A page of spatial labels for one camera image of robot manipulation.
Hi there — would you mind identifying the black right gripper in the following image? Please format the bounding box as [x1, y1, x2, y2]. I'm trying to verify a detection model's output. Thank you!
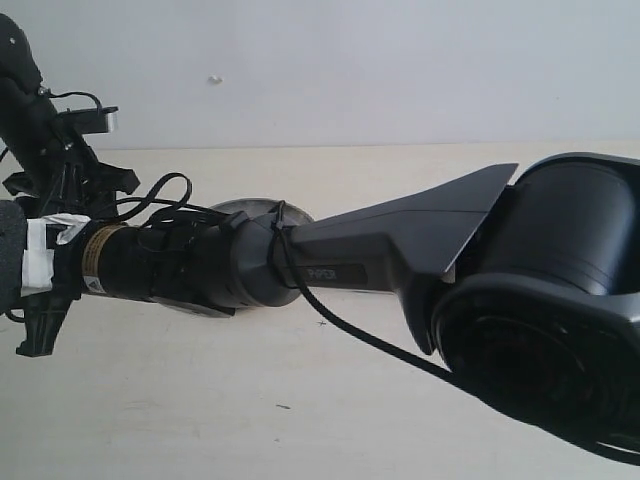
[15, 214, 90, 357]

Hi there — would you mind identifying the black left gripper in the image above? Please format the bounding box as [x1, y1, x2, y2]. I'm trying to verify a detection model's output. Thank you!
[1, 94, 139, 218]

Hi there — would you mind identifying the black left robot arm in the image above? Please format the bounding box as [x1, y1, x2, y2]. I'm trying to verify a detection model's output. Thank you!
[1, 14, 140, 218]

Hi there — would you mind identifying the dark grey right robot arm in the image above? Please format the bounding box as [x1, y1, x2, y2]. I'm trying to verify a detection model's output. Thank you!
[1, 153, 639, 465]

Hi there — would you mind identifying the round silver metal plate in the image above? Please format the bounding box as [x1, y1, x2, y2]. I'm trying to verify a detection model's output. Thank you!
[164, 197, 317, 319]

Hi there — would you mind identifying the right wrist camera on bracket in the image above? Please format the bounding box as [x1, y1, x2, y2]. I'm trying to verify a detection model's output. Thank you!
[1, 200, 90, 312]

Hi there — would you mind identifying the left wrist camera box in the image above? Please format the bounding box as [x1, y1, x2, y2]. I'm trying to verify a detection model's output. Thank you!
[57, 106, 119, 135]

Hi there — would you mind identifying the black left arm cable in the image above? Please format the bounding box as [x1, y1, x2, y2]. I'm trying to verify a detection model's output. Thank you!
[0, 87, 106, 166]

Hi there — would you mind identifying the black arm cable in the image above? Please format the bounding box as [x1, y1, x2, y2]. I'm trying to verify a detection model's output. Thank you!
[109, 172, 640, 464]
[0, 87, 106, 166]

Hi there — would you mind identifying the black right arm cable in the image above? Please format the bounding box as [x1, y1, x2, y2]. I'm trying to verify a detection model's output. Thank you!
[109, 172, 640, 464]

